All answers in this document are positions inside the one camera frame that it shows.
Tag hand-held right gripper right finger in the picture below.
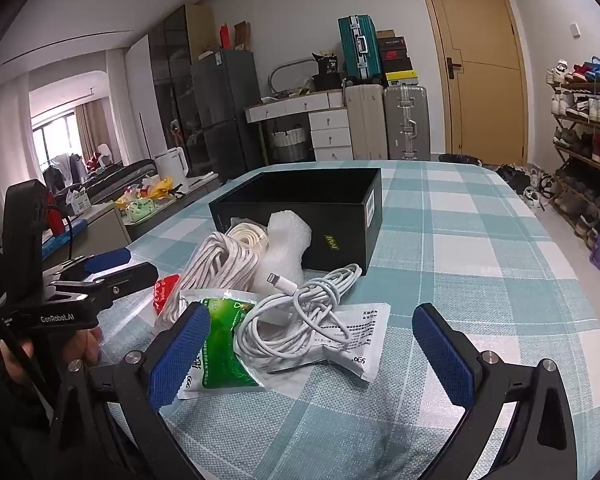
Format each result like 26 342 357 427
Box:
411 303 579 480

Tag yellow plastic bag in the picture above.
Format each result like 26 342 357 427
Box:
151 176 177 202

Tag tan wooden door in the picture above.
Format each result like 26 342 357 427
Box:
414 0 528 166

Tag red packet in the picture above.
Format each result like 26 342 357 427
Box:
151 274 181 316

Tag grey refrigerator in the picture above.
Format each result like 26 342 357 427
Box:
190 49 263 183

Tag black bag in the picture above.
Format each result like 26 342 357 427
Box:
312 51 344 91

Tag person's left hand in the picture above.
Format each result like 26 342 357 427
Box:
1 328 103 376

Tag brown curtain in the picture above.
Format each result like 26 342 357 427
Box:
75 102 112 161

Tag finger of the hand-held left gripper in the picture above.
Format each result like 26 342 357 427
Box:
52 262 159 311
44 248 132 287

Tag white printed packet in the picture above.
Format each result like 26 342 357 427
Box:
260 302 392 383

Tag pile of shoes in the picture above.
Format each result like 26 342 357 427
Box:
495 162 557 211

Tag teal suitcase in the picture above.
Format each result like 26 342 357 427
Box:
337 15 381 86

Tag grey folding frame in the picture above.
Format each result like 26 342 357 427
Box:
269 57 321 97

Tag black cardboard box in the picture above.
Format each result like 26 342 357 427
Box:
208 167 383 278

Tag beige suitcase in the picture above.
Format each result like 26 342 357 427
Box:
345 84 390 161

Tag black shoe box red logo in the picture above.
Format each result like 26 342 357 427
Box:
377 36 408 61

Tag white electric kettle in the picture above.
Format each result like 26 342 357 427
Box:
153 146 189 181

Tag white woven basket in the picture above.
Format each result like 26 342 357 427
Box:
271 127 312 163

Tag green packet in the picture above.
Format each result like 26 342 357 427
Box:
177 290 266 401

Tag white bubble wrap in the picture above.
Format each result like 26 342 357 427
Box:
252 211 313 296

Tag white desk with drawers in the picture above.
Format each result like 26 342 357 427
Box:
244 89 355 166

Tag dark glass cabinet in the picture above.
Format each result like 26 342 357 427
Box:
147 4 216 178

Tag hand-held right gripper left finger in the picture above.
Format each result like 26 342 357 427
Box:
47 301 212 480

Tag grey side cabinet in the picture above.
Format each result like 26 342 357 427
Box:
87 204 132 257

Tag white charging cable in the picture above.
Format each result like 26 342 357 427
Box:
235 263 363 373

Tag dark sofa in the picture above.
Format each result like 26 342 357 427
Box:
87 159 158 193

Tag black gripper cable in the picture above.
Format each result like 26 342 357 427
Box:
62 212 77 263

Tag silver suitcase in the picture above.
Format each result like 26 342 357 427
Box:
384 85 431 161

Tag shoe rack with shoes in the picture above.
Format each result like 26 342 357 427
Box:
545 56 600 251

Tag white rope coil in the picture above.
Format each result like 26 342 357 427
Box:
155 232 261 330

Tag green pouch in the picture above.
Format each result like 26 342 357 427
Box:
129 199 157 224

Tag person's left forearm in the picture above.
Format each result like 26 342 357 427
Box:
0 360 53 480

